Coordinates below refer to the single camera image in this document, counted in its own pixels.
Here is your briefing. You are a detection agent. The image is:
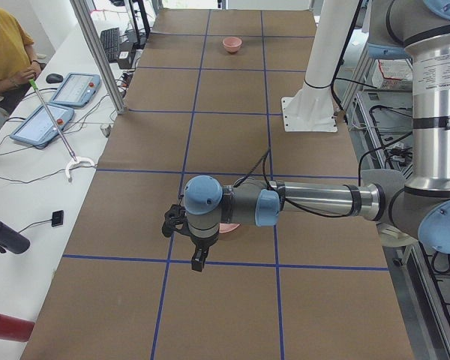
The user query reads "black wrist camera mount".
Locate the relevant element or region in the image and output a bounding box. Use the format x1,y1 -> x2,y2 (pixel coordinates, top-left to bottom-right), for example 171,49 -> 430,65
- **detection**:
161,204 -> 191,238

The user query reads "white box with red print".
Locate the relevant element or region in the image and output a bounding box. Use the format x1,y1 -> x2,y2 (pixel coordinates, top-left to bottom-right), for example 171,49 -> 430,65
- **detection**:
371,60 -> 413,91

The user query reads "aluminium frame post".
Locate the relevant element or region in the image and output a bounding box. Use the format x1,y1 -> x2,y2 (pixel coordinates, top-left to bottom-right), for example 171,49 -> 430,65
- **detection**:
70,0 -> 125,115

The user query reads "upper blue teach pendant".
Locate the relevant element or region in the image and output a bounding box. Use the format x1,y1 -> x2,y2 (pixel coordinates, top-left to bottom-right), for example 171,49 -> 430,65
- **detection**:
49,73 -> 101,109

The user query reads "person in yellow shirt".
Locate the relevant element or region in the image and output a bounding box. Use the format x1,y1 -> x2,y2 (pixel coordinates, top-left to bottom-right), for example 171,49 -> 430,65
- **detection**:
0,8 -> 42,113

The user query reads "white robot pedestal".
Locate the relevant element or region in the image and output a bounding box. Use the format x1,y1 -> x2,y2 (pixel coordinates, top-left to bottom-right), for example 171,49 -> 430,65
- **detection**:
281,0 -> 361,133

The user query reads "red cylinder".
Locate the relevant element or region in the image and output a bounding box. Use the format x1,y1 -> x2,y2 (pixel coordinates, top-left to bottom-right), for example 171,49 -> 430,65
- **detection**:
0,313 -> 35,342

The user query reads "black keyboard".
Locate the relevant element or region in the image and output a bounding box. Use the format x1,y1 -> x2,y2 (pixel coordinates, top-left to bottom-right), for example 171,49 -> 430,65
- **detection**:
100,27 -> 121,63

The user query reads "black computer mouse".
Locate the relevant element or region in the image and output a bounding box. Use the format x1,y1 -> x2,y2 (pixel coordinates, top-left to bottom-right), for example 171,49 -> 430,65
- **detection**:
46,73 -> 64,84

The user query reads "lower blue teach pendant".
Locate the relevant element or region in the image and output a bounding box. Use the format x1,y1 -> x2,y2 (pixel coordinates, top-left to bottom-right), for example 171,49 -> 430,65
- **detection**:
10,103 -> 75,149

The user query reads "pink bowl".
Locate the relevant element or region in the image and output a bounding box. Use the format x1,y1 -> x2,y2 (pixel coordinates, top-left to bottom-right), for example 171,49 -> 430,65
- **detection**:
222,37 -> 243,54

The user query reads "black bottle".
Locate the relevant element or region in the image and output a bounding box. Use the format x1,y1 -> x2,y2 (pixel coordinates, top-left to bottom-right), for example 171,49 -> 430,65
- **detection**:
0,221 -> 30,254

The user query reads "small black square device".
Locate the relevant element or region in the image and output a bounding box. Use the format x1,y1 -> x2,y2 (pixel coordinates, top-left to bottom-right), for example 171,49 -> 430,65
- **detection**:
51,210 -> 65,227

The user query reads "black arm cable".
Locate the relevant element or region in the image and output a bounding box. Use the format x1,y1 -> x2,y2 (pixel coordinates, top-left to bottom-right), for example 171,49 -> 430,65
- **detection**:
233,149 -> 357,218

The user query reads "reacher grabber stick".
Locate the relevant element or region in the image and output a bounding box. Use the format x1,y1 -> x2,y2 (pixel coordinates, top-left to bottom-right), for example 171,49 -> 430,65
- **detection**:
28,79 -> 96,183

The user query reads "blue teach pendant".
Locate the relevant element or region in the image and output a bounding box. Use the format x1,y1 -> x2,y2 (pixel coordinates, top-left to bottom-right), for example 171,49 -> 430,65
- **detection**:
10,103 -> 75,149
49,73 -> 101,109

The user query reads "pink plate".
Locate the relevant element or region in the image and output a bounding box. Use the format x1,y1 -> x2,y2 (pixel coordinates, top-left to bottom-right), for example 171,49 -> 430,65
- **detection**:
219,223 -> 240,234

